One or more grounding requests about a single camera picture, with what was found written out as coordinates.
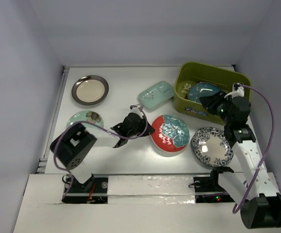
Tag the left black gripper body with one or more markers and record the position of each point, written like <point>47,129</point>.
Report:
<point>140,127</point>

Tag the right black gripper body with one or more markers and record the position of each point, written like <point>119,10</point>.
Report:
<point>224,115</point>

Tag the dark teal round plate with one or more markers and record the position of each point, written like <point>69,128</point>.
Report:
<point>202,89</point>

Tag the mint green flower plate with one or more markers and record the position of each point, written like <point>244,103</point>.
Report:
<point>89,116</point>

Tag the celadon rectangular divided dish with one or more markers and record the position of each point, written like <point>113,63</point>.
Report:
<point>154,96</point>

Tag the red and teal floral plate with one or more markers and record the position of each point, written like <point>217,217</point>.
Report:
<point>171,134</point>

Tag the blue white floral plate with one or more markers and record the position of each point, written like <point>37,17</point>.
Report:
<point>210,147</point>

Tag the brown rimmed cream round plate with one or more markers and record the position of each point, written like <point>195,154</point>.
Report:
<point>90,90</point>

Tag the black square floral plate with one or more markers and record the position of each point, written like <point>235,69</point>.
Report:
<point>184,88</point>

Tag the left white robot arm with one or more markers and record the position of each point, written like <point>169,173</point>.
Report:
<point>72,146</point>

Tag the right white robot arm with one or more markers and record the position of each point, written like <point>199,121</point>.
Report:
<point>257,199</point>

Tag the green plastic bin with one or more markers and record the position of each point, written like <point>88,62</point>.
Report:
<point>198,72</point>

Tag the white foam front bar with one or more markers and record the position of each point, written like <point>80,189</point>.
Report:
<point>150,189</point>

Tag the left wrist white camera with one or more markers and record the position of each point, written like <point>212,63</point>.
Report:
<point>137,109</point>

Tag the wrist white camera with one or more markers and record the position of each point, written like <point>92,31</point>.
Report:
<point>137,109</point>
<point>237,91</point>

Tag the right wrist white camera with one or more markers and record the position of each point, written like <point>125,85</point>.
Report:
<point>237,91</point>

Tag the left aluminium side rail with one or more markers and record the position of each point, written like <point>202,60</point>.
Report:
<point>42,162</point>

